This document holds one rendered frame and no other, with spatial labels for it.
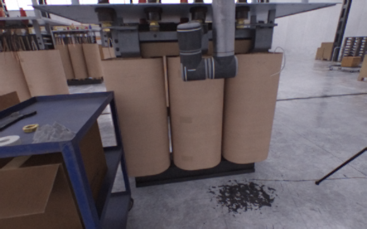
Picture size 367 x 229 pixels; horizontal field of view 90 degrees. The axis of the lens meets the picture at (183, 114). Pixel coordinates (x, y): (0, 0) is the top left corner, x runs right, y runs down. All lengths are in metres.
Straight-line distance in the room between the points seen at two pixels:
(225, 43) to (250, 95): 0.61
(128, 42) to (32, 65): 2.21
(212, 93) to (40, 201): 1.06
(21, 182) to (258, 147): 1.46
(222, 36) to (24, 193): 0.89
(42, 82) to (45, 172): 2.67
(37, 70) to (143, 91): 2.24
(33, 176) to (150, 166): 0.92
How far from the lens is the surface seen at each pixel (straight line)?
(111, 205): 1.51
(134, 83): 1.24
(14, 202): 0.70
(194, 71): 0.91
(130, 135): 1.36
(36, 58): 3.28
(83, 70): 7.08
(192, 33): 0.87
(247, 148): 1.60
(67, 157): 0.65
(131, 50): 1.26
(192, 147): 1.43
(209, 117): 1.36
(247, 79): 1.39
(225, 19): 0.90
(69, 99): 1.27
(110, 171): 1.14
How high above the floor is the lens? 1.15
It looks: 21 degrees down
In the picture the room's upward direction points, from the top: 2 degrees counter-clockwise
